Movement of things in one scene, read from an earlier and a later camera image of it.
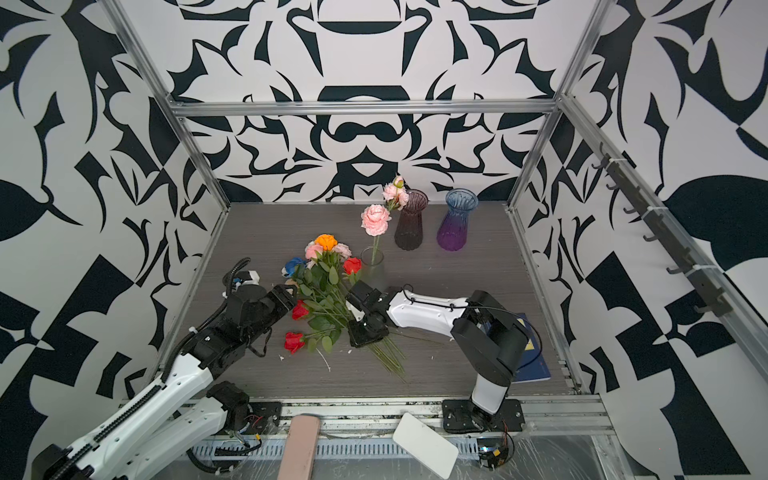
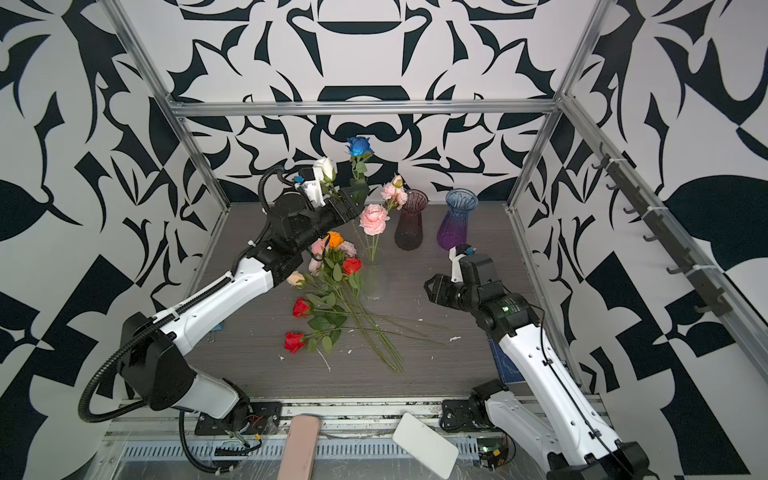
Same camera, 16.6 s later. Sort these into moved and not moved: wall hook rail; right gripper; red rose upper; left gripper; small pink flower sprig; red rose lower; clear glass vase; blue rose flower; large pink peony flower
Moved: left gripper; blue rose flower; right gripper
Not moved: red rose lower; red rose upper; large pink peony flower; clear glass vase; small pink flower sprig; wall hook rail
